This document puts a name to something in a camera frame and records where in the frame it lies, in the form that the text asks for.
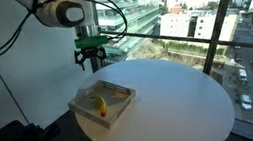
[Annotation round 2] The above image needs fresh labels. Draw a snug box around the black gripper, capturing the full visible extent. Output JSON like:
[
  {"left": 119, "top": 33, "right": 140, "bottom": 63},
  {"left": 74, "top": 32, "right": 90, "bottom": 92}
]
[{"left": 73, "top": 44, "right": 110, "bottom": 73}]

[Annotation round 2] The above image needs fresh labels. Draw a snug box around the yellow banana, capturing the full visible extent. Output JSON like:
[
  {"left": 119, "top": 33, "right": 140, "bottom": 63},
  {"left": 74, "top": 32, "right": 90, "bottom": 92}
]
[{"left": 90, "top": 94, "right": 110, "bottom": 119}]

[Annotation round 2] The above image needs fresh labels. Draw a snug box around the clear square glass tray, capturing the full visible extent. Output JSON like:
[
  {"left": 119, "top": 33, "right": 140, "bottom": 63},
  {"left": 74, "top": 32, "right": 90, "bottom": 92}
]
[{"left": 64, "top": 74, "right": 142, "bottom": 135}]

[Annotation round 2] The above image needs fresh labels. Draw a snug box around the round white table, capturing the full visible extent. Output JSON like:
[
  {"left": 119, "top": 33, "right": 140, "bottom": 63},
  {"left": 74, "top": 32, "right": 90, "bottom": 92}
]
[{"left": 68, "top": 45, "right": 240, "bottom": 141}]

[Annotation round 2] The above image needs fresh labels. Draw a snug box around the dark window mullion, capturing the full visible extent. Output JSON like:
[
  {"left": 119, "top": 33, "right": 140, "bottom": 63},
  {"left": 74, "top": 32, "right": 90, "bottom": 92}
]
[{"left": 191, "top": 0, "right": 253, "bottom": 77}]

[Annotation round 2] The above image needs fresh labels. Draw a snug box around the dark horizontal window rail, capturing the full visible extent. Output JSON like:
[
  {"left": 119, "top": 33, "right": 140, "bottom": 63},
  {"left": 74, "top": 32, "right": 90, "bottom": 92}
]
[{"left": 99, "top": 7, "right": 253, "bottom": 77}]

